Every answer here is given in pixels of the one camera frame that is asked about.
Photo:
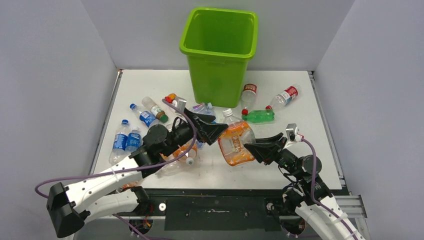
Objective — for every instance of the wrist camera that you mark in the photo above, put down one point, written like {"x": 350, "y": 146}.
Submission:
{"x": 293, "y": 133}
{"x": 178, "y": 102}

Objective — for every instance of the blue label water bottle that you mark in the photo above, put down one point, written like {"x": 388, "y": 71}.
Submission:
{"x": 147, "y": 118}

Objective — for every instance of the flat orange label bottle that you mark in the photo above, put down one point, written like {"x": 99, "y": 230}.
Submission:
{"x": 131, "y": 184}

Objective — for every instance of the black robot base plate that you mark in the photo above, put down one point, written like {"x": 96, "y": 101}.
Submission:
{"x": 219, "y": 210}

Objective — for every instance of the coffee bottle green cap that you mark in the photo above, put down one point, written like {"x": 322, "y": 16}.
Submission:
{"x": 155, "y": 109}

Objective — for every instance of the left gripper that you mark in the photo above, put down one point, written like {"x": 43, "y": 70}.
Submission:
{"x": 209, "y": 132}

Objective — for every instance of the crushed light blue label bottle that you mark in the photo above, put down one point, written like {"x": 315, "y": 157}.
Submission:
{"x": 199, "y": 144}

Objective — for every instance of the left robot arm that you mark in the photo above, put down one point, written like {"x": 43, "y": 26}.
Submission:
{"x": 71, "y": 206}

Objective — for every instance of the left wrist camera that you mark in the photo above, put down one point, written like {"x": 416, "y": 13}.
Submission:
{"x": 178, "y": 102}

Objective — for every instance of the green plastic bin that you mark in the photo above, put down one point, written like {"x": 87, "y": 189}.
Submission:
{"x": 218, "y": 44}

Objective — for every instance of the crushed orange label bottle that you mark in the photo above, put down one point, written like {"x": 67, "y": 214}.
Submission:
{"x": 232, "y": 140}

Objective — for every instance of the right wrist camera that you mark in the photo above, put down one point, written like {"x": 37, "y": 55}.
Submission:
{"x": 293, "y": 133}

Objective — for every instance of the green plastic bottle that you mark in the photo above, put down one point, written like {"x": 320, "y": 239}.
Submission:
{"x": 258, "y": 116}

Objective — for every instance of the red label bottle far right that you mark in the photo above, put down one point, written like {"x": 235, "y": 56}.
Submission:
{"x": 282, "y": 99}

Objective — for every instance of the large orange label bottle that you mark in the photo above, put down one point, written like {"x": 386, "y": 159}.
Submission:
{"x": 189, "y": 157}

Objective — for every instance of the small orange juice bottle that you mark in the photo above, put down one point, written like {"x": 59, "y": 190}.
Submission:
{"x": 170, "y": 98}

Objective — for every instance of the blue cap water bottle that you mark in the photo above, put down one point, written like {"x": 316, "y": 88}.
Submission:
{"x": 119, "y": 143}

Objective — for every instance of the crushed purple label clear bottle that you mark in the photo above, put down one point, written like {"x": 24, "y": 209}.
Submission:
{"x": 204, "y": 109}

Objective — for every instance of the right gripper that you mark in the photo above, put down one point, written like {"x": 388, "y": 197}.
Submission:
{"x": 265, "y": 149}

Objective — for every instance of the white cap blue label bottle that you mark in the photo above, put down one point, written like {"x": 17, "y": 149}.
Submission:
{"x": 134, "y": 140}

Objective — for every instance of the red label bottle near bin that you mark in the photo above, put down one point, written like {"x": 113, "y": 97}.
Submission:
{"x": 248, "y": 98}

